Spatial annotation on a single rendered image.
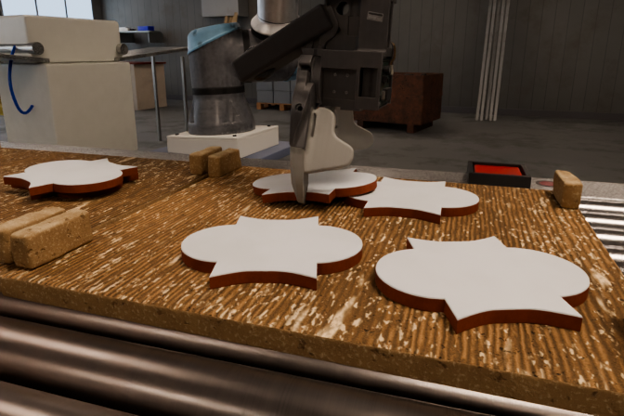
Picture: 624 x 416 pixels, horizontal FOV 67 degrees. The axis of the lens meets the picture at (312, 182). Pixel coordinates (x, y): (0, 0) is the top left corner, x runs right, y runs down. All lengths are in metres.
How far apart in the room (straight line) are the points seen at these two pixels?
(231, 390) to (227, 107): 0.84
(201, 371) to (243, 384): 0.03
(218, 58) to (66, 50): 3.92
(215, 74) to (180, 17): 10.64
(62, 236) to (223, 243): 0.12
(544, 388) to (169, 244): 0.28
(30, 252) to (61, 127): 4.34
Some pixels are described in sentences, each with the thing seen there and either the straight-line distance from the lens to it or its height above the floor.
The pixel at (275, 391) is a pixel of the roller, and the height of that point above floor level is 0.92.
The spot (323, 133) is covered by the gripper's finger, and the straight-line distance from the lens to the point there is 0.45.
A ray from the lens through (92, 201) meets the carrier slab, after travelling 0.54.
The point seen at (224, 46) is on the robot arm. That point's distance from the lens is 1.05.
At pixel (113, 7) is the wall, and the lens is 12.99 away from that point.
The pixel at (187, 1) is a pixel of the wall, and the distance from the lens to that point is 11.58.
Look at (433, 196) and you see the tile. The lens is 0.49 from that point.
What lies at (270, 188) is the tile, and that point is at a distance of 0.49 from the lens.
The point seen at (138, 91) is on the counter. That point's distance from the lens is 9.91.
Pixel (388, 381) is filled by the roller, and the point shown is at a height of 0.91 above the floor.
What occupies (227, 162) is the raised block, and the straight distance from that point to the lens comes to 0.60.
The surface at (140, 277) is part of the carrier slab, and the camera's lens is 0.35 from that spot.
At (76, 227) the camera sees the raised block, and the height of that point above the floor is 0.95.
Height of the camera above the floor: 1.08
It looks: 15 degrees down
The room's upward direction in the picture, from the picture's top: straight up
